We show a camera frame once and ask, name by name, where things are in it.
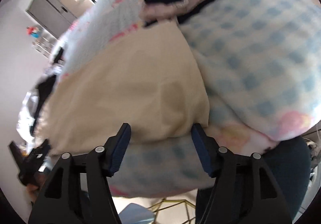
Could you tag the black trousers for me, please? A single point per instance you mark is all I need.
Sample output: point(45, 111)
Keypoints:
point(42, 91)

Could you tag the navy striped folded garment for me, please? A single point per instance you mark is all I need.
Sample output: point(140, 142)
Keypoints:
point(198, 11)

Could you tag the light blue fleece cloth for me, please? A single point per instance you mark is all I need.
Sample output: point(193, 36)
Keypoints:
point(135, 214)

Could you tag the printed checked blanket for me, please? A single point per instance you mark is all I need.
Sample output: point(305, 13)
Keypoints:
point(250, 63)

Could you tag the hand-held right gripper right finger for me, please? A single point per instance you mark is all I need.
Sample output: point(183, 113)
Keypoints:
point(202, 151)

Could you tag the red and blue plush toy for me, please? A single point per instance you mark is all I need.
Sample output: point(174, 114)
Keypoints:
point(35, 31)

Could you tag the small black garment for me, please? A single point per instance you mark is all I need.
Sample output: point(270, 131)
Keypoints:
point(59, 54)

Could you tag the person's left hand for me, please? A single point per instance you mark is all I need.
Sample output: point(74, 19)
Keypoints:
point(32, 187)

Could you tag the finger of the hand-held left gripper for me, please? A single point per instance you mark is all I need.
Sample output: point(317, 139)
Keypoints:
point(41, 150)

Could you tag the grey door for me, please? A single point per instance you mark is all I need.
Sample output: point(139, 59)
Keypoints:
point(50, 10)

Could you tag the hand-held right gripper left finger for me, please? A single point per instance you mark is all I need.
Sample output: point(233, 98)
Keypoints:
point(120, 150)

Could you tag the white shelf rack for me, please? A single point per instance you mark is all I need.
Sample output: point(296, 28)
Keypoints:
point(45, 45)

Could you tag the pink and cream shirt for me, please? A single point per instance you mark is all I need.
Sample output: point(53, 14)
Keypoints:
point(125, 83)

